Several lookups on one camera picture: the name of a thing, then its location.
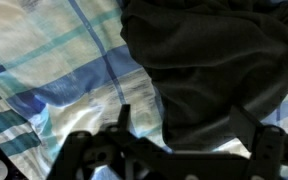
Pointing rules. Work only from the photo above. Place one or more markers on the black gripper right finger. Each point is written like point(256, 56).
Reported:
point(270, 153)

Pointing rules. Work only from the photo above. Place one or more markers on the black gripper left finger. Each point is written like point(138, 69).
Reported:
point(110, 153)

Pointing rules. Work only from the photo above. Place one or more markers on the black dress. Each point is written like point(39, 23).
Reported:
point(210, 60)

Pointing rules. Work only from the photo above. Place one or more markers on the blue plaid duvet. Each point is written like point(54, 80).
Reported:
point(60, 60)

